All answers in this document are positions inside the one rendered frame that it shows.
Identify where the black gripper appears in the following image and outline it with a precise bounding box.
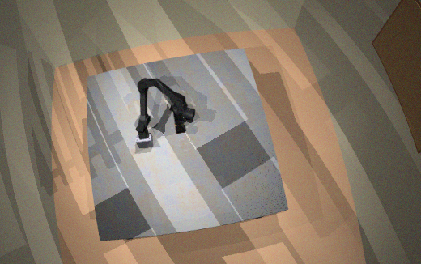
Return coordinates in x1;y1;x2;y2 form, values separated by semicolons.
174;115;186;133

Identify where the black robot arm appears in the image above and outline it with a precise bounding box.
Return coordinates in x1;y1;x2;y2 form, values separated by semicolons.
135;78;195;140

